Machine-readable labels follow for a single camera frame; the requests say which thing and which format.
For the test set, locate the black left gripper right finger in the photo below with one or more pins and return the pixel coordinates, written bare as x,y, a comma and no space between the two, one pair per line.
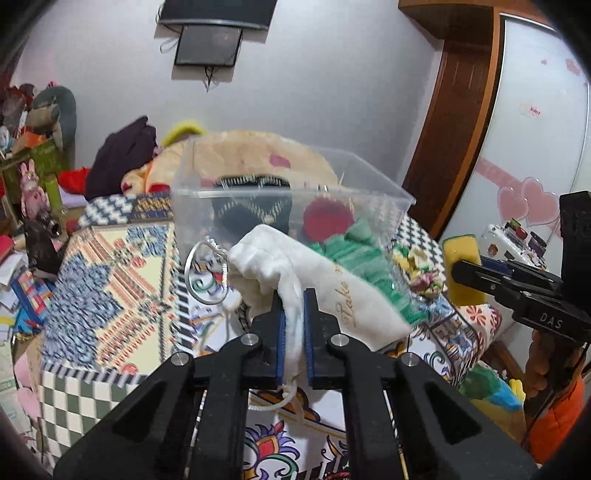
403,420

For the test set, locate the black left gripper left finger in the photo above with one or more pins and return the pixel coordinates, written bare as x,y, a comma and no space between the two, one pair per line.
186,420

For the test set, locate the floral satin scrunchie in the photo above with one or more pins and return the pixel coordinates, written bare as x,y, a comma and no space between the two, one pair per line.
423,276

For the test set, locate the white drawstring pouch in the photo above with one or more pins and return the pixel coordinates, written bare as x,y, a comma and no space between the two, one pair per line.
267,262

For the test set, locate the clear plastic storage box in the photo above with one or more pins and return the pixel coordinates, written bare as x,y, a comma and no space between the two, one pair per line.
204,245

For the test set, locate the red velvet drawstring pouch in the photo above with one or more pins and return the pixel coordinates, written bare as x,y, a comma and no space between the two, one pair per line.
325,217

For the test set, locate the black patterned soft pouch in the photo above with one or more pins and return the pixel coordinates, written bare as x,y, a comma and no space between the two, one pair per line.
246,203

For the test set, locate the right hand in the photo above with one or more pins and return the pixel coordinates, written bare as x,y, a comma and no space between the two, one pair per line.
538,366

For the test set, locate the yellow sponge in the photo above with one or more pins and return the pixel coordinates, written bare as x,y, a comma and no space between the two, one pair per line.
462,260

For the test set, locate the patterned bed cover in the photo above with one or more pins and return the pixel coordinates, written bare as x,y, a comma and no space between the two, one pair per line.
120,308

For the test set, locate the white wardrobe door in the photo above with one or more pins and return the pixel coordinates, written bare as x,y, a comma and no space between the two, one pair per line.
535,142

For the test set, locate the green knitted cloth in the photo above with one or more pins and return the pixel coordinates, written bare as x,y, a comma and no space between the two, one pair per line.
358,251

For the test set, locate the pink bunny toy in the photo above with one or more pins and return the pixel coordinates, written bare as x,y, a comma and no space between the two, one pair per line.
33,198

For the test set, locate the orange plush blanket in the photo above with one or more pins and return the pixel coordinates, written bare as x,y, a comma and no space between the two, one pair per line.
232,153

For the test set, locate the dark purple clothing pile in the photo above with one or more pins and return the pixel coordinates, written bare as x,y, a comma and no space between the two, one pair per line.
125,150

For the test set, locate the green cardboard box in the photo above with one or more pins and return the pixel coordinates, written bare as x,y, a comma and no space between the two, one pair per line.
48,159

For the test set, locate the grey plush toy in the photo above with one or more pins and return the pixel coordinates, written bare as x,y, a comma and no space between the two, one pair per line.
53,112

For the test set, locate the brown wooden wardrobe frame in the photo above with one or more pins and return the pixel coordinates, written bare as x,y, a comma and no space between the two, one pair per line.
462,100

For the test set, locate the small dark wall screen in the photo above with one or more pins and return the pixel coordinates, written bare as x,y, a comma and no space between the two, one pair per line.
208,46

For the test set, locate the black wall television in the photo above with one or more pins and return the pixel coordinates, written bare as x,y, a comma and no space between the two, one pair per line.
250,14

